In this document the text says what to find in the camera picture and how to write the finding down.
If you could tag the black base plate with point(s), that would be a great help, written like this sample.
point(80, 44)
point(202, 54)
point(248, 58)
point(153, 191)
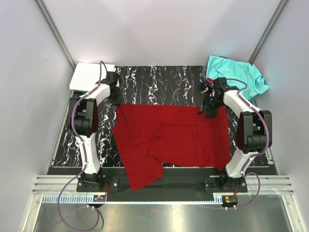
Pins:
point(149, 195)

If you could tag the teal t shirt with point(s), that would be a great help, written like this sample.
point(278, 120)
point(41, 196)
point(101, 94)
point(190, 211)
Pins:
point(243, 75)

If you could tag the left cable duct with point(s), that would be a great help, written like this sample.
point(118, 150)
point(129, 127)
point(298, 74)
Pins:
point(74, 198)

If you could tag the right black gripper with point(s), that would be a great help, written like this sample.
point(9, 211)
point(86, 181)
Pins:
point(210, 113)

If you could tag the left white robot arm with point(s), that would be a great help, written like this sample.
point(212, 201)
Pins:
point(84, 123)

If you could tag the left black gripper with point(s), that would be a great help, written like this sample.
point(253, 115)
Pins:
point(117, 101)

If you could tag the aluminium cross rail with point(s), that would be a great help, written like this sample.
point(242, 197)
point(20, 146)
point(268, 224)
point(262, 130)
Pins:
point(272, 184)

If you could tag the right aluminium frame post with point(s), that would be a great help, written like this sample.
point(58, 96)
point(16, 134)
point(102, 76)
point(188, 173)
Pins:
point(270, 26)

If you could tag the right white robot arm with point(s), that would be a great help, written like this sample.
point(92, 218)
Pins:
point(253, 135)

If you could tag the folded white t shirt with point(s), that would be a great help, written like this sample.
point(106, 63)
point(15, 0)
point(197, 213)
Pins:
point(87, 75)

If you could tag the red t shirt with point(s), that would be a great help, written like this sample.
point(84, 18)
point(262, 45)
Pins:
point(147, 136)

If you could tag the left aluminium frame post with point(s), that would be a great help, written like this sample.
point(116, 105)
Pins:
point(55, 32)

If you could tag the aluminium frame post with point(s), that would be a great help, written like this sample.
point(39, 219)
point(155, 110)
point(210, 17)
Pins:
point(55, 32)
point(270, 26)

